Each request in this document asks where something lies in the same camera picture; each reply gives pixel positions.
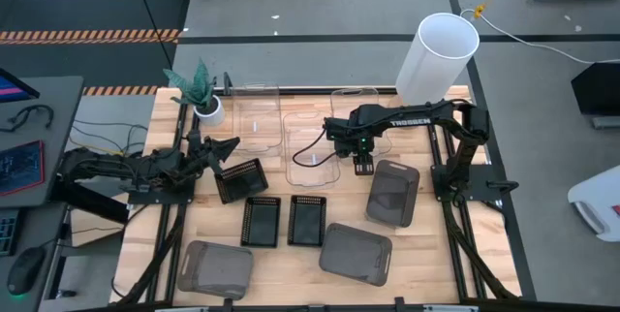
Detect white cable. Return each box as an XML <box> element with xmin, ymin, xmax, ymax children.
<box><xmin>459</xmin><ymin>7</ymin><xmax>620</xmax><ymax>66</ymax></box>

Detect black cable on desk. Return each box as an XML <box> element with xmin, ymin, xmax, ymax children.
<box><xmin>0</xmin><ymin>104</ymin><xmax>55</xmax><ymax>135</ymax></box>

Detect computer monitor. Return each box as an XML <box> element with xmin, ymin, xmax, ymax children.
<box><xmin>0</xmin><ymin>67</ymin><xmax>42</xmax><ymax>106</ymax></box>

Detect white plastic device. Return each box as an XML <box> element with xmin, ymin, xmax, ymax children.
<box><xmin>567</xmin><ymin>165</ymin><xmax>620</xmax><ymax>244</ymax></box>

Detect black floor mat hazard stripes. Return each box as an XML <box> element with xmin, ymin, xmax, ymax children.
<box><xmin>0</xmin><ymin>0</ymin><xmax>193</xmax><ymax>97</ymax></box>

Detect black aluminium table frame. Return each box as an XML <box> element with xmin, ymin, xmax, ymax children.
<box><xmin>114</xmin><ymin>85</ymin><xmax>523</xmax><ymax>312</ymax></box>

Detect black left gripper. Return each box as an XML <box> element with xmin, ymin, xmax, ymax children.
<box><xmin>186</xmin><ymin>129</ymin><xmax>241</xmax><ymax>178</ymax></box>

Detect grey translucent plastic basket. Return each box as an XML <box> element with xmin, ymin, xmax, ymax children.
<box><xmin>365</xmin><ymin>158</ymin><xmax>421</xmax><ymax>229</ymax></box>
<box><xmin>318</xmin><ymin>222</ymin><xmax>394</xmax><ymax>288</ymax></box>
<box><xmin>176</xmin><ymin>239</ymin><xmax>255</xmax><ymax>301</ymax></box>

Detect black keyboard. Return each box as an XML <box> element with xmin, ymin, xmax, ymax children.
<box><xmin>0</xmin><ymin>207</ymin><xmax>21</xmax><ymax>258</ymax></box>

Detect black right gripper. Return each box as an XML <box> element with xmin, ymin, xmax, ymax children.
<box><xmin>323</xmin><ymin>116</ymin><xmax>378</xmax><ymax>176</ymax></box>

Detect green plant in white pot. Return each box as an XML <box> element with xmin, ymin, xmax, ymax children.
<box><xmin>162</xmin><ymin>57</ymin><xmax>227</xmax><ymax>128</ymax></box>

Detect black computer mouse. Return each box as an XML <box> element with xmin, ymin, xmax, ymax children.
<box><xmin>6</xmin><ymin>245</ymin><xmax>47</xmax><ymax>297</ymax></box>

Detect long thin black cable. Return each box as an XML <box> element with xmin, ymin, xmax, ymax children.
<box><xmin>129</xmin><ymin>0</ymin><xmax>176</xmax><ymax>72</ymax></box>

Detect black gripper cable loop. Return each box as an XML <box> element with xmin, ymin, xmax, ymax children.
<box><xmin>291</xmin><ymin>126</ymin><xmax>341</xmax><ymax>169</ymax></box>

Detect white cylindrical bin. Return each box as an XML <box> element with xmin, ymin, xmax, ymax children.
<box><xmin>394</xmin><ymin>12</ymin><xmax>481</xmax><ymax>107</ymax></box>

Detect dark pad with red edge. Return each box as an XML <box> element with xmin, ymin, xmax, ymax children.
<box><xmin>0</xmin><ymin>139</ymin><xmax>47</xmax><ymax>198</ymax></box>

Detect grey desk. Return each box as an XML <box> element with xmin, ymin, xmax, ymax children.
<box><xmin>0</xmin><ymin>75</ymin><xmax>86</xmax><ymax>209</ymax></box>

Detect black box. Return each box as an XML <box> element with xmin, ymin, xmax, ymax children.
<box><xmin>571</xmin><ymin>61</ymin><xmax>620</xmax><ymax>117</ymax></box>

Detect clear plastic basket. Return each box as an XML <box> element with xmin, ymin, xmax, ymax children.
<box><xmin>283</xmin><ymin>110</ymin><xmax>341</xmax><ymax>189</ymax></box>
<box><xmin>329</xmin><ymin>86</ymin><xmax>393</xmax><ymax>159</ymax></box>
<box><xmin>232</xmin><ymin>82</ymin><xmax>284</xmax><ymax>159</ymax></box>

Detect bundle of thin wires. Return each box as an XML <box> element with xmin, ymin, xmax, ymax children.
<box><xmin>67</xmin><ymin>117</ymin><xmax>149</xmax><ymax>158</ymax></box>

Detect black slotted plastic basket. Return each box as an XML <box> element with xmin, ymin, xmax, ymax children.
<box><xmin>239</xmin><ymin>196</ymin><xmax>283</xmax><ymax>249</ymax></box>
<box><xmin>214</xmin><ymin>157</ymin><xmax>269</xmax><ymax>205</ymax></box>
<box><xmin>287</xmin><ymin>194</ymin><xmax>328</xmax><ymax>248</ymax></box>

